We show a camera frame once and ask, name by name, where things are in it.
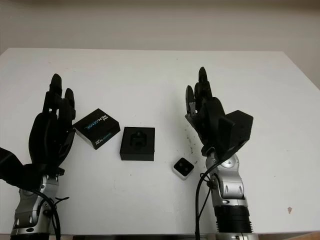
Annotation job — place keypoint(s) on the black RealSense box lid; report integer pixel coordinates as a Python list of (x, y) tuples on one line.
[(96, 125)]

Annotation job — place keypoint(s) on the small silver depth camera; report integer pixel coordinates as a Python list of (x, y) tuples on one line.
[(183, 165)]

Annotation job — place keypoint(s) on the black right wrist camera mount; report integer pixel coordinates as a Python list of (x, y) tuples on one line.
[(237, 130)]

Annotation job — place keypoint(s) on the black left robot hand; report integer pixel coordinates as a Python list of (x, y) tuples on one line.
[(50, 135)]

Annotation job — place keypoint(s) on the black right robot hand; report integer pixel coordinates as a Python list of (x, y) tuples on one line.
[(210, 117)]

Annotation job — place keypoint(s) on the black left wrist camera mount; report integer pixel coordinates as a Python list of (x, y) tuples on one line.
[(12, 167)]

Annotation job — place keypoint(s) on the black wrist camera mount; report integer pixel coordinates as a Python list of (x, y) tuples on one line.
[(12, 167), (237, 130)]

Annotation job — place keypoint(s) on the black camera box base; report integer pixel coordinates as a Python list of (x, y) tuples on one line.
[(137, 150)]

